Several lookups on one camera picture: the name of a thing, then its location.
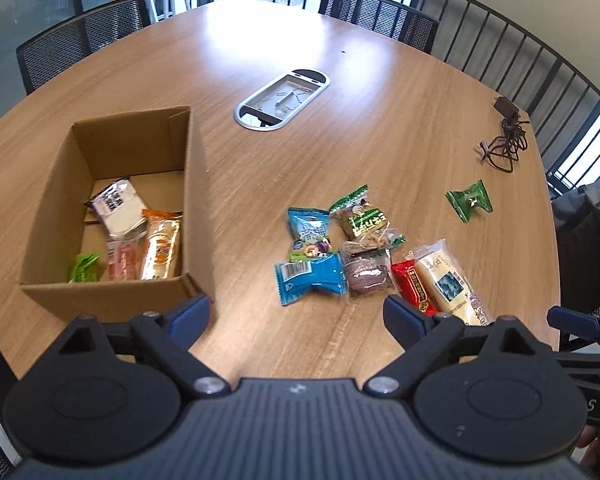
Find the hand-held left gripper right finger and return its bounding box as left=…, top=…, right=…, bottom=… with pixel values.
left=364, top=294, right=556, bottom=400

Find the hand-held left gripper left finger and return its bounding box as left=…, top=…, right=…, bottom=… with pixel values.
left=55, top=294, right=231, bottom=400

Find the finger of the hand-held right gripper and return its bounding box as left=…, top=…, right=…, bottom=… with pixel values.
left=546, top=306, right=600, bottom=341

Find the red snack packet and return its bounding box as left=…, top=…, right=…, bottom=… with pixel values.
left=390, top=260, right=438, bottom=317

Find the long white bread packet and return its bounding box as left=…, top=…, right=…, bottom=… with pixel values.
left=412, top=239, right=493, bottom=328

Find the purple bun packet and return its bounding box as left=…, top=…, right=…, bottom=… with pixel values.
left=341, top=250, right=396, bottom=297

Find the orange snack packet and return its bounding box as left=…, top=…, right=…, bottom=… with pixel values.
left=139, top=208, right=183, bottom=281

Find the pink snack packet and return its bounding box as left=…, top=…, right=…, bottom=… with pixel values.
left=105, top=237, right=143, bottom=281

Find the blue snack packet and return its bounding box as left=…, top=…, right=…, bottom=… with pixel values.
left=274, top=252, right=350, bottom=307

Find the green nut bar packet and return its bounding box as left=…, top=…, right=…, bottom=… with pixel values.
left=329, top=185, right=407, bottom=253

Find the cardboard box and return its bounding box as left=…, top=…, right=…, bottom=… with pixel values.
left=19, top=105, right=213, bottom=323

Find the small bright green snack packet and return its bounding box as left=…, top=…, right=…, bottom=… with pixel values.
left=68, top=252, right=101, bottom=283

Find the blue and green fruit packet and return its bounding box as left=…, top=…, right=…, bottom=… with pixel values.
left=286, top=207, right=333, bottom=262

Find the dark and white snack packet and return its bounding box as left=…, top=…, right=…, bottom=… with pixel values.
left=83, top=176, right=146, bottom=237

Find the person's right hand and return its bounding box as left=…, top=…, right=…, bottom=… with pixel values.
left=575, top=426, right=600, bottom=480

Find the black backpack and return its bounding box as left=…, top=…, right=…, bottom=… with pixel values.
left=550, top=175, right=600, bottom=316

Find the green twisted candy wrapper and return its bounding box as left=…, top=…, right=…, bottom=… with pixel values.
left=445, top=179, right=496, bottom=223

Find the black metal railing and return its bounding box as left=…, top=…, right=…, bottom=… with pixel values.
left=347, top=0, right=600, bottom=196

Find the black charger with cable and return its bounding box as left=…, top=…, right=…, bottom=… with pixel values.
left=479, top=96, right=530, bottom=173

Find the silver oval cable grommet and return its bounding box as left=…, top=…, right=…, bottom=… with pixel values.
left=233, top=68, right=332, bottom=132

